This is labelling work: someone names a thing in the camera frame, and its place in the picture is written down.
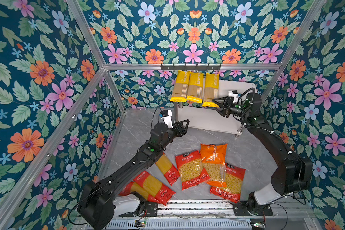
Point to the red macaroni bag left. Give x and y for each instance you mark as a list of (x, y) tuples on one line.
[(191, 169)]

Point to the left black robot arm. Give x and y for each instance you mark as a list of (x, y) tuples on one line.
[(98, 203)]

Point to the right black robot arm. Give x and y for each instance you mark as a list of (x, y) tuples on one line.
[(293, 173)]

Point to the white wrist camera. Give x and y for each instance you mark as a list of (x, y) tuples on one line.
[(234, 94), (166, 116)]

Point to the red macaroni bag right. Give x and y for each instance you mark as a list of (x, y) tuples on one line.
[(234, 178)]

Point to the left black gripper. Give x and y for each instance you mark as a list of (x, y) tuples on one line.
[(180, 131)]

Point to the red macaroni bag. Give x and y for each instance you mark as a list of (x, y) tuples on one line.
[(234, 178), (191, 169)]

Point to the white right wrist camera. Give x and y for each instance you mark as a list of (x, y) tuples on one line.
[(234, 94)]

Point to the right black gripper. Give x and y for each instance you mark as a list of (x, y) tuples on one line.
[(225, 105)]

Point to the orange macaroni bag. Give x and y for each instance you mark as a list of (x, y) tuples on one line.
[(214, 162)]

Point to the black wall hook rack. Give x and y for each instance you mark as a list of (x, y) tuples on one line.
[(191, 67)]

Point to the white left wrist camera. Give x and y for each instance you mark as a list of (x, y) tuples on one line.
[(166, 116)]

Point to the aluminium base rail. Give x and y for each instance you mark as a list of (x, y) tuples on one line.
[(284, 214)]

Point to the red spaghetti package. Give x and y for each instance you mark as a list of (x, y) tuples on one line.
[(169, 171), (154, 187), (134, 187)]

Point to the white two-tier shelf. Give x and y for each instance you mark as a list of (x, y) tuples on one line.
[(209, 118)]

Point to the yellow spaghetti package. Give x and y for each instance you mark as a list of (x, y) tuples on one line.
[(211, 90), (195, 87), (180, 89)]

